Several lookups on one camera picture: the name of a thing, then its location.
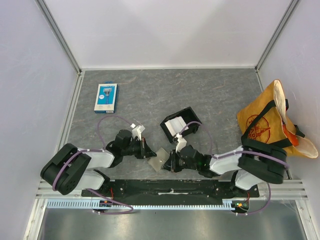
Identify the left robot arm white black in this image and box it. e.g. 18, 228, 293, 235
40, 129, 157, 197

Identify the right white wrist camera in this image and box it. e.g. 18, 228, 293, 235
173, 133, 187, 153

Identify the black plastic card box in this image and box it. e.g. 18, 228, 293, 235
160, 106, 202, 144

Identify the blue razor package box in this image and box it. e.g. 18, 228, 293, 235
94, 83, 119, 114

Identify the yellow tote bag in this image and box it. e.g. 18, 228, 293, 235
237, 79, 319, 159

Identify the white card stack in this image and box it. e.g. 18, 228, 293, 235
164, 116, 187, 137

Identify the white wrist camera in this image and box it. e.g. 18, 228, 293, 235
173, 133, 187, 153
130, 123, 145, 141

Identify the grey card holder wallet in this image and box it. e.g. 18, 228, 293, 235
147, 147, 170, 172

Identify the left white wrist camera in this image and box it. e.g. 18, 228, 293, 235
130, 123, 145, 141

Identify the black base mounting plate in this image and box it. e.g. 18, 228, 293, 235
96, 179, 260, 206

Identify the grey slotted cable duct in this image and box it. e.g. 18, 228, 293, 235
46, 199, 236, 211

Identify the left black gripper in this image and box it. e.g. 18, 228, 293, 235
122, 137, 157, 160

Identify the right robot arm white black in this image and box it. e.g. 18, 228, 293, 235
160, 139, 289, 197

